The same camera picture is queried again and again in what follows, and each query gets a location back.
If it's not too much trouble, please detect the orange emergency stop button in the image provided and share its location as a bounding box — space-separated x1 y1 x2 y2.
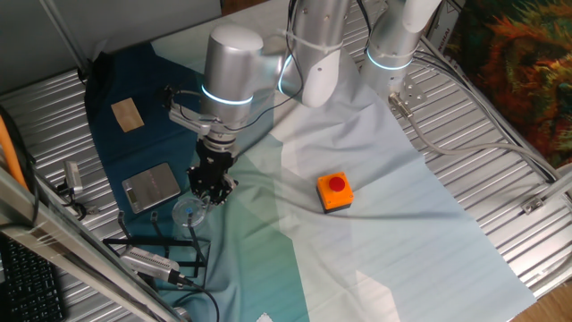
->
315 171 355 215

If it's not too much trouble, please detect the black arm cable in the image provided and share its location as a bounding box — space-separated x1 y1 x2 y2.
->
223 0 307 133
356 0 374 53

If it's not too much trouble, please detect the cardboard box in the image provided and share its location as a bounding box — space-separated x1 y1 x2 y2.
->
424 0 468 44

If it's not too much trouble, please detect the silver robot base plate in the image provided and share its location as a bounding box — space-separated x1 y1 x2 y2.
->
388 73 428 120

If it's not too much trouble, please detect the black keyboard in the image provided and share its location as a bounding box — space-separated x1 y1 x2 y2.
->
0 234 66 322

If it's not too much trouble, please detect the black camera cable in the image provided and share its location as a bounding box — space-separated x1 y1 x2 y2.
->
178 276 221 322

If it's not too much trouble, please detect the orange pole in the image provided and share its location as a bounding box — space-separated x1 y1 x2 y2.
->
0 114 24 191

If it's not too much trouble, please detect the wooden block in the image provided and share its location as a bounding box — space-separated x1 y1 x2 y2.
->
110 97 146 133

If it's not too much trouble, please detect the small metal bracket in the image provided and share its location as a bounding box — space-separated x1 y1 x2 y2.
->
520 195 545 215

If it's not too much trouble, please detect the small camera on mount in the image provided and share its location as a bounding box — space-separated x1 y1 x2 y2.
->
55 159 100 216

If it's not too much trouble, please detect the thick grey base cable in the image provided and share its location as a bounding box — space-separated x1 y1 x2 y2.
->
387 91 565 181

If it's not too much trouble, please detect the silver depth camera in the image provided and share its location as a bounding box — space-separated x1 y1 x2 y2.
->
119 245 196 288

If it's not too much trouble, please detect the clear glass cup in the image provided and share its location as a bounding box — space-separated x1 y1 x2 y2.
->
172 196 209 229

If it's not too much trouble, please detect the aluminium frame beam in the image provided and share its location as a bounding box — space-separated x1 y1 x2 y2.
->
0 167 187 322

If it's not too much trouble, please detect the teal and white tablecloth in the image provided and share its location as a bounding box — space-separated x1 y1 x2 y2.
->
84 0 537 322

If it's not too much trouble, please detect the black wire cup rack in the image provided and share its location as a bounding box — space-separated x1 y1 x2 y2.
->
102 209 212 290

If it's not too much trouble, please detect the silver digital kitchen scale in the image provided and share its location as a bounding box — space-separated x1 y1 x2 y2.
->
121 162 182 215

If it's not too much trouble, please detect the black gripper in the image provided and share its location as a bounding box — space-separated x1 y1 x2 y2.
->
187 139 238 206

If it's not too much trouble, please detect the colourful patterned fabric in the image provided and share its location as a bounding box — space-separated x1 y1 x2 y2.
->
446 0 572 169

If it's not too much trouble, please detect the aluminium profile bar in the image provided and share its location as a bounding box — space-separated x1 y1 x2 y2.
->
534 163 572 211

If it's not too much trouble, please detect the grey metal pole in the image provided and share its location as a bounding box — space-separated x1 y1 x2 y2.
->
38 0 90 75

